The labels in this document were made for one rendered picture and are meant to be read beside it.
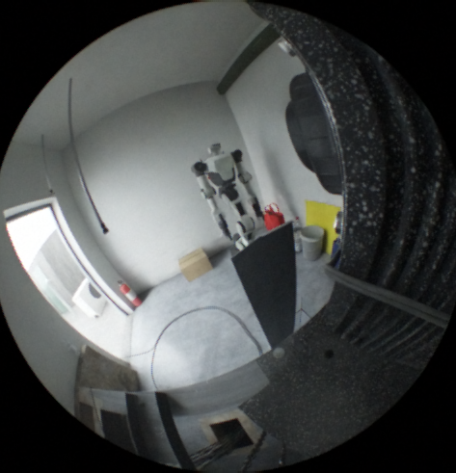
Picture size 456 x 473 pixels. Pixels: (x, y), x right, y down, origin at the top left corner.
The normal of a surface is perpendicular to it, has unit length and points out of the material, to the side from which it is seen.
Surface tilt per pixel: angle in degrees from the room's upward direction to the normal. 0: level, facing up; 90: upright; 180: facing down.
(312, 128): 93
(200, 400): 0
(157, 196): 90
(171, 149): 90
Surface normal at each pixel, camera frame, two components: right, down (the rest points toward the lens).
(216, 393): -0.33, -0.83
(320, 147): -0.65, 0.71
